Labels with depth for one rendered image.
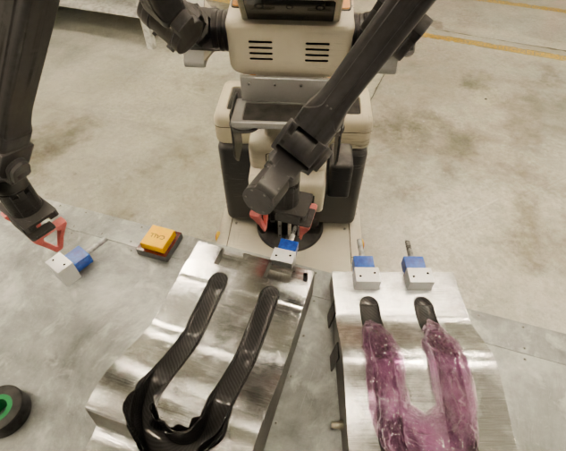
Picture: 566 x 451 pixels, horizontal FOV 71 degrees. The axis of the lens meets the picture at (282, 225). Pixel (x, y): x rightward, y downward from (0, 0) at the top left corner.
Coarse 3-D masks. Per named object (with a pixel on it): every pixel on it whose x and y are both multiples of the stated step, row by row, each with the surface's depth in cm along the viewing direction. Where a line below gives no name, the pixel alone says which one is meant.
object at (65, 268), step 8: (104, 240) 94; (80, 248) 91; (96, 248) 93; (56, 256) 88; (64, 256) 88; (72, 256) 89; (80, 256) 89; (88, 256) 90; (48, 264) 86; (56, 264) 86; (64, 264) 87; (72, 264) 87; (80, 264) 89; (88, 264) 91; (56, 272) 85; (64, 272) 86; (72, 272) 88; (64, 280) 87; (72, 280) 89
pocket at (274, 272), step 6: (270, 264) 83; (270, 270) 84; (276, 270) 84; (282, 270) 83; (288, 270) 83; (264, 276) 81; (270, 276) 83; (276, 276) 83; (282, 276) 83; (288, 276) 83; (288, 282) 82
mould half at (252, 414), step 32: (192, 256) 83; (256, 256) 83; (192, 288) 78; (256, 288) 78; (288, 288) 78; (160, 320) 74; (224, 320) 74; (288, 320) 74; (128, 352) 67; (160, 352) 68; (224, 352) 70; (288, 352) 70; (128, 384) 61; (192, 384) 62; (256, 384) 64; (96, 416) 60; (160, 416) 58; (192, 416) 58; (256, 416) 59; (96, 448) 62; (128, 448) 62; (224, 448) 56; (256, 448) 58
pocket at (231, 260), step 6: (222, 252) 85; (228, 252) 86; (216, 258) 83; (222, 258) 86; (228, 258) 86; (234, 258) 85; (240, 258) 85; (222, 264) 85; (228, 264) 85; (234, 264) 85; (240, 264) 85
